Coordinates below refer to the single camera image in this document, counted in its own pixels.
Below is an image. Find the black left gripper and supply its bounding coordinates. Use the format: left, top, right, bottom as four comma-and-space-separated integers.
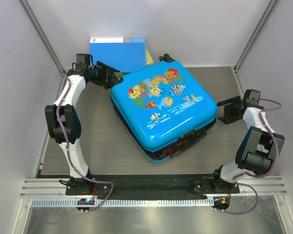
87, 61, 118, 89

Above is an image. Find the blue suitcase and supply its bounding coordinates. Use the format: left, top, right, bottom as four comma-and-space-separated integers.
110, 54, 217, 163

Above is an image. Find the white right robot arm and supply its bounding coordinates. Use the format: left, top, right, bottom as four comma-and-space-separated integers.
210, 89, 285, 193

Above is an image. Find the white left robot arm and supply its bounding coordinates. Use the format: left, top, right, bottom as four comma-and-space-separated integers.
44, 54, 120, 195

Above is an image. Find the blue white flat box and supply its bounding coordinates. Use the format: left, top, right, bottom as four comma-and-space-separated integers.
89, 37, 147, 73

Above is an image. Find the yellow-green drawer organizer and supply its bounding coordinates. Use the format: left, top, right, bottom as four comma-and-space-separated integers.
146, 49, 154, 66

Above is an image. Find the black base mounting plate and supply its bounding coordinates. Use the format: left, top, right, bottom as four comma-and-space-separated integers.
59, 174, 240, 200

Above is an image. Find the aluminium corner post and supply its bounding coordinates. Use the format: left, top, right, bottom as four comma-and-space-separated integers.
17, 0, 66, 76
233, 0, 281, 73

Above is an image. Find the slotted cable duct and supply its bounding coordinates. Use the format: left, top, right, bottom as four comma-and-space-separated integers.
31, 197, 214, 208

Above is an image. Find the aluminium right corner post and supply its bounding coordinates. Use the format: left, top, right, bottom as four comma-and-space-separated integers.
233, 0, 281, 73

